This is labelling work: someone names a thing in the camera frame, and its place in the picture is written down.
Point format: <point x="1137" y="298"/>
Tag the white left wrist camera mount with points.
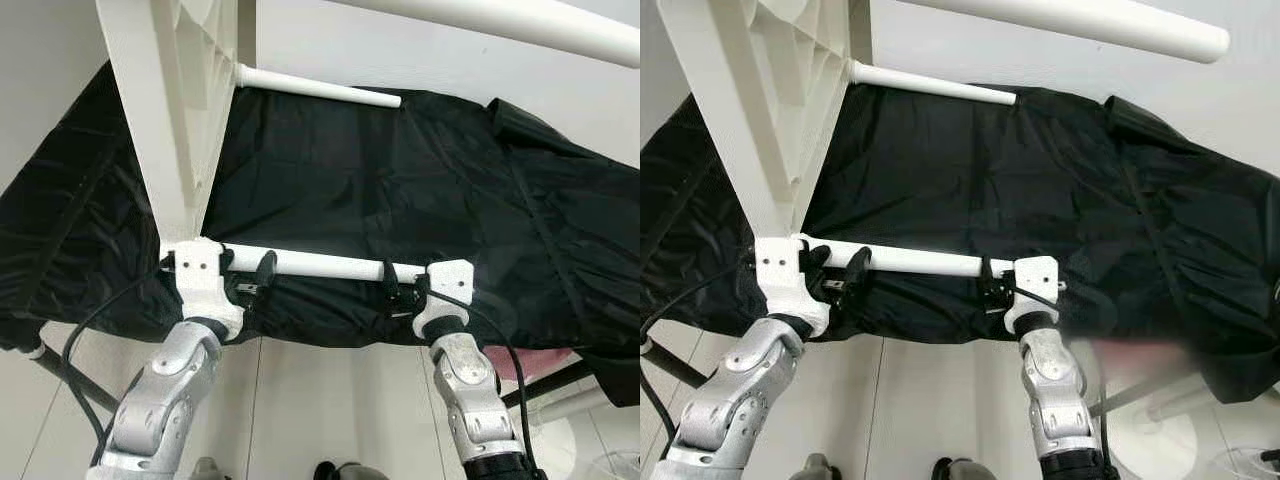
<point x="785" y="275"/>
<point x="205" y="280"/>

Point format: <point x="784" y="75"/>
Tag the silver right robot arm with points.
<point x="470" y="400"/>
<point x="1055" y="390"/>

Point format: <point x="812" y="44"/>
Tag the grey stand pole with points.
<point x="1195" y="405"/>

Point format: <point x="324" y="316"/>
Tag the black cloth cover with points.
<point x="400" y="200"/>
<point x="1000" y="200"/>

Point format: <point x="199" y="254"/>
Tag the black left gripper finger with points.
<point x="818" y="256"/>
<point x="227" y="260"/>
<point x="858" y="265"/>
<point x="265" y="268"/>

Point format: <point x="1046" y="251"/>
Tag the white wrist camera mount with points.
<point x="445" y="285"/>
<point x="785" y="275"/>
<point x="1035" y="285"/>
<point x="205" y="280"/>

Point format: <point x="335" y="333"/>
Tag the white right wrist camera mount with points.
<point x="1035" y="285"/>
<point x="445" y="285"/>

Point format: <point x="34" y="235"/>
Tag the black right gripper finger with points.
<point x="389" y="285"/>
<point x="987" y="276"/>

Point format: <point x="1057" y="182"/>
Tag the dark robot right foot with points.
<point x="960" y="470"/>
<point x="345" y="470"/>

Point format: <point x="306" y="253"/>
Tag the white round stand base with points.
<point x="575" y="445"/>
<point x="1180" y="445"/>

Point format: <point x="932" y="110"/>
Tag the white plastic table top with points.
<point x="740" y="80"/>
<point x="160" y="100"/>

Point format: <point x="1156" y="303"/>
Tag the pink white-rimmed cloth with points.
<point x="525" y="362"/>

